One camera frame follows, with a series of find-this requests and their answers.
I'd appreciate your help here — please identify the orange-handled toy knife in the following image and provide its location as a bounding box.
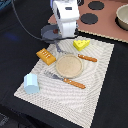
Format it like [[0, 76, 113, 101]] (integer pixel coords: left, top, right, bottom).
[[68, 51, 99, 63]]

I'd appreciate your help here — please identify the orange toy bread loaf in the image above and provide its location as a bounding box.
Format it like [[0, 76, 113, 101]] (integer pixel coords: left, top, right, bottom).
[[36, 48, 56, 65]]

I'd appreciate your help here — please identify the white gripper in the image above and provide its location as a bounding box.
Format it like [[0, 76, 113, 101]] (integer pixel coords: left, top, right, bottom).
[[52, 0, 80, 37]]

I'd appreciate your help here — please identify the light blue milk carton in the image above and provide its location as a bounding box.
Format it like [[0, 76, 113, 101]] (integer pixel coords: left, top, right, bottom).
[[24, 73, 39, 94]]

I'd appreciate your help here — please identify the beige woven placemat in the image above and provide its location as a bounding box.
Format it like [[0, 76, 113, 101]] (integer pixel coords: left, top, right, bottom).
[[14, 36, 114, 128]]

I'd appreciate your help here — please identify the orange-handled toy fork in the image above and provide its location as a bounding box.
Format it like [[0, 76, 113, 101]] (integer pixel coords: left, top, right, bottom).
[[44, 71, 86, 89]]

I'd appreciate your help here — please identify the beige bowl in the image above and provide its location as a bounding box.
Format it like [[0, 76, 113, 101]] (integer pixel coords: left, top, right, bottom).
[[116, 4, 128, 31]]

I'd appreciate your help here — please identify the round wooden plate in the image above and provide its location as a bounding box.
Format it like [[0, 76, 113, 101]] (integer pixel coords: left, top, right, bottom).
[[56, 54, 83, 78]]

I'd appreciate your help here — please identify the grey frying pan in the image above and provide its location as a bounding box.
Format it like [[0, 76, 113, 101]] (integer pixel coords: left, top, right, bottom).
[[41, 25, 66, 53]]

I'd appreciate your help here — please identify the yellow toy cheese wedge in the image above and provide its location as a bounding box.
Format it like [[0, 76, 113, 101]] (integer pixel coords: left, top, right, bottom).
[[73, 40, 90, 51]]

